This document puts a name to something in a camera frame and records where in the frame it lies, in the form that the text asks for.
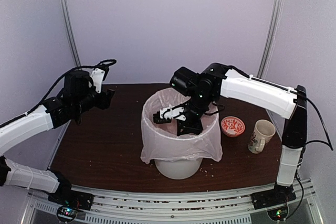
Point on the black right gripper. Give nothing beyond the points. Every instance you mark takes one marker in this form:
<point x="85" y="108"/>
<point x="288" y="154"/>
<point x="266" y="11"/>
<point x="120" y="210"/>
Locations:
<point x="197" y="128"/>

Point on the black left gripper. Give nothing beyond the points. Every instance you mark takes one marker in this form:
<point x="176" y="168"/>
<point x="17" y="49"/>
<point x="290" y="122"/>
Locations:
<point x="104" y="102"/>

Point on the white plastic trash bin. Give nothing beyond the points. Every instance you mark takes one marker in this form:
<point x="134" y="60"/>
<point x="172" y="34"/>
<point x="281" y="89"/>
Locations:
<point x="178" y="170"/>

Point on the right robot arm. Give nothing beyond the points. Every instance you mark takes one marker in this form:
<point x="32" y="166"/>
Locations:
<point x="219" y="80"/>

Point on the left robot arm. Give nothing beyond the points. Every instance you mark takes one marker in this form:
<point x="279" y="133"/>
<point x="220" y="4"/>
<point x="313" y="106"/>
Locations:
<point x="82" y="91"/>

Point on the red patterned ceramic bowl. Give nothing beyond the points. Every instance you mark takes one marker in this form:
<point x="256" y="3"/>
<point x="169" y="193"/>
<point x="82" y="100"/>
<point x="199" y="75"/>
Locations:
<point x="232" y="126"/>

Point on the cream patterned ceramic mug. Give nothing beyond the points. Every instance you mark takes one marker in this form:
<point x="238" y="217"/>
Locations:
<point x="264" y="130"/>

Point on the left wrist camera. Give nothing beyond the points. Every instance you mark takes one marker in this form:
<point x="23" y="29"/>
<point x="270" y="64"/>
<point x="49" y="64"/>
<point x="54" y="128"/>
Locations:
<point x="98" y="75"/>

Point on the right aluminium frame post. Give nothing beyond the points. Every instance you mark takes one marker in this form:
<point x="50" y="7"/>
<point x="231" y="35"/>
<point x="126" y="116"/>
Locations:
<point x="270" y="39"/>

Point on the aluminium frame post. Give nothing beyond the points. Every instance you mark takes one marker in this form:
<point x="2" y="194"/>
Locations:
<point x="70" y="33"/>
<point x="270" y="39"/>

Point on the left aluminium frame post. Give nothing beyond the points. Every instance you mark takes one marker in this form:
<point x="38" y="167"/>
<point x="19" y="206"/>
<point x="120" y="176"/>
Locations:
<point x="70" y="33"/>

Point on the front aluminium rail base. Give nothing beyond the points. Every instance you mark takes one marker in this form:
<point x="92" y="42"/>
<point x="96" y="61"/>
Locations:
<point x="226" y="206"/>

